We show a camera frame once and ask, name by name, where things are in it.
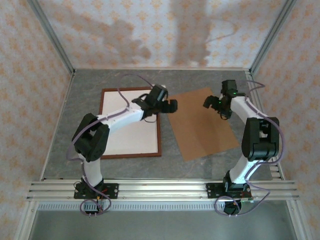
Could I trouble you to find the brown wooden picture frame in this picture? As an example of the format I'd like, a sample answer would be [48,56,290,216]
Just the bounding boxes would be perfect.
[99,86,162,160]

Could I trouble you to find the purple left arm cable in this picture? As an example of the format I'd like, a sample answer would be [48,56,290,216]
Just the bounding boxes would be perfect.
[66,73,161,218]

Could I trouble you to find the sea and tree photo print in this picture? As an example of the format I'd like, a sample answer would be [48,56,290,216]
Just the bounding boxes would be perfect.
[101,89,160,157]

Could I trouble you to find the grey slotted cable duct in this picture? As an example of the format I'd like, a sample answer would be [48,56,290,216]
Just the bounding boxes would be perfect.
[37,201,292,212]

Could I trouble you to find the aluminium frame post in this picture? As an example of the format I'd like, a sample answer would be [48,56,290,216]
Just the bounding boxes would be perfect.
[13,199,38,240]
[286,199,311,240]
[26,0,77,75]
[249,0,299,75]

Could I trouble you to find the brown fibreboard backing board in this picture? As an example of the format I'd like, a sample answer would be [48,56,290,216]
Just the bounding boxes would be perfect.
[167,86,241,162]

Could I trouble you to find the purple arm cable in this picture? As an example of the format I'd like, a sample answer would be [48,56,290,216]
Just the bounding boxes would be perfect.
[66,73,161,218]
[214,79,286,217]

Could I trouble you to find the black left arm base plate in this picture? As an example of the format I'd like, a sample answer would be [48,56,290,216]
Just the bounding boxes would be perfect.
[74,183,119,200]

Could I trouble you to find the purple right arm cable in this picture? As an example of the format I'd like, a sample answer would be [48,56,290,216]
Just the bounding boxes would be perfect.
[214,79,286,217]

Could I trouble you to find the black connector box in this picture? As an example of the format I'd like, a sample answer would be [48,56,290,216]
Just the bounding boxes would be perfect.
[223,201,242,216]
[83,201,102,215]

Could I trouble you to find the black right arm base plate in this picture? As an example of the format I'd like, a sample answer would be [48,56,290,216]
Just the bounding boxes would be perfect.
[206,182,254,201]

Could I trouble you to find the grey metal sheet panel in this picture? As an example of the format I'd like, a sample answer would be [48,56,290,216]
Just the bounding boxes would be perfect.
[28,210,300,240]

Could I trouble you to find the aluminium mounting rail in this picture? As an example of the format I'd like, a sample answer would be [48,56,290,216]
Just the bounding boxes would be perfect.
[26,177,300,201]

